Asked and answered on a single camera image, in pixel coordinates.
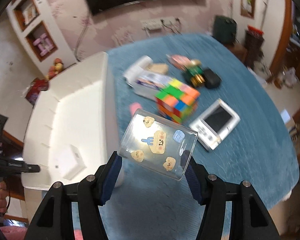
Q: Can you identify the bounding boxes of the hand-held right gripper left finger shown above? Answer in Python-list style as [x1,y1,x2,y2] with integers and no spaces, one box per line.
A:
[24,151,123,240]

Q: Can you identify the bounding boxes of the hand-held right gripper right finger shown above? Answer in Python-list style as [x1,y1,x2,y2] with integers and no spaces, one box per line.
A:
[181,150,282,240]

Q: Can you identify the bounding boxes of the clear glass cup bear stickers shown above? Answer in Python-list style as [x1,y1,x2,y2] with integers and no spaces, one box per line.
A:
[117,108,199,182]

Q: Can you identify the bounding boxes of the white plastic storage bin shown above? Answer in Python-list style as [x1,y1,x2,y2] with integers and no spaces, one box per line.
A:
[22,51,127,227]

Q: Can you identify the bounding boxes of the black plug adapter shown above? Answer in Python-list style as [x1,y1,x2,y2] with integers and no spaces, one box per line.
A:
[202,67,222,90]

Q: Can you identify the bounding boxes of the beige angular box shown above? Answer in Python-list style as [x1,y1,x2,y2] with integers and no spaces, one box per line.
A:
[147,63,169,75]

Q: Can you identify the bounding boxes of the small white box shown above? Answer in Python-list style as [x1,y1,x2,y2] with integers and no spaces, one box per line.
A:
[55,144,87,180]

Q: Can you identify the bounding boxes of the white handheld screen device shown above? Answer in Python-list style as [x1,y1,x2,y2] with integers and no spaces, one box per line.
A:
[189,98,241,151]

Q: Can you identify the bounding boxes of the pink fleece robe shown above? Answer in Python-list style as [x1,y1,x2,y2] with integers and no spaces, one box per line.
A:
[0,226,28,240]

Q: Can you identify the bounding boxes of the pink comb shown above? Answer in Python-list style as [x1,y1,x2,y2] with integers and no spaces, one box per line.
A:
[129,102,142,117]

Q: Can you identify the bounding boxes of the red gift box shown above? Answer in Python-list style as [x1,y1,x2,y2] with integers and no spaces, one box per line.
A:
[25,78,49,105]

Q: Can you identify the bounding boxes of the colourful puzzle cube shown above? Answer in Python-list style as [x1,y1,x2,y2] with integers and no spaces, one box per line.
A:
[154,79,200,125]

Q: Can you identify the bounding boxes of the white printed box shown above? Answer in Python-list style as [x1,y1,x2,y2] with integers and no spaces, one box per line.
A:
[132,71,175,99]

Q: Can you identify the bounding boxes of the pile of fruit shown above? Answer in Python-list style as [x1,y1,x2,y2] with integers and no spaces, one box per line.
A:
[46,58,65,80]

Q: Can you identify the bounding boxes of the green bottle with gold lid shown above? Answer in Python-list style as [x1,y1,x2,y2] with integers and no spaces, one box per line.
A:
[182,59,207,88]

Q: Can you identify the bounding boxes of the white plastic gadget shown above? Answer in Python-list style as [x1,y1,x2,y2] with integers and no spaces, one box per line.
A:
[122,55,153,84]

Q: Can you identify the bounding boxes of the pink heart-shaped box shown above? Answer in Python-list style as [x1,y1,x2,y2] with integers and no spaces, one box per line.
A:
[166,54,192,69]

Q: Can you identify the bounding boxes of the pink dumbbells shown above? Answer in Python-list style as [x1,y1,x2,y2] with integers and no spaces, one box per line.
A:
[34,33,53,55]

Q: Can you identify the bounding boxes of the wooden cabinet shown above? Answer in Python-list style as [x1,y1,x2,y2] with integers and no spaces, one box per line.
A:
[225,41,248,64]

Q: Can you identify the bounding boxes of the dark woven basket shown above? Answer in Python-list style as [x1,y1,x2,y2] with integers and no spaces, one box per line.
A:
[244,29,264,68]

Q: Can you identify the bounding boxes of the framed picture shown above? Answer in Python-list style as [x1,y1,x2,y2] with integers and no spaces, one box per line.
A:
[22,4,38,25]

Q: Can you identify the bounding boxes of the dark green air fryer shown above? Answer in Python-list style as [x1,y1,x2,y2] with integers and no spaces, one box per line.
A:
[212,15,237,44]

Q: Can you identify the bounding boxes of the red lidded container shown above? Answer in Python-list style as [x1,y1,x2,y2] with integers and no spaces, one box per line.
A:
[247,25,263,37]

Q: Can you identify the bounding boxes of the black television cable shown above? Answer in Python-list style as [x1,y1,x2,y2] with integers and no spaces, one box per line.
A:
[74,15,89,62]

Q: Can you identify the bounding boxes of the white wall shelf unit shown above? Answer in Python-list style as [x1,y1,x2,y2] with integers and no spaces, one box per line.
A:
[6,0,59,63]

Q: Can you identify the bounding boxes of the white wall power strip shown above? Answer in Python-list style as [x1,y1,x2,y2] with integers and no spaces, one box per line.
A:
[141,16,182,32]

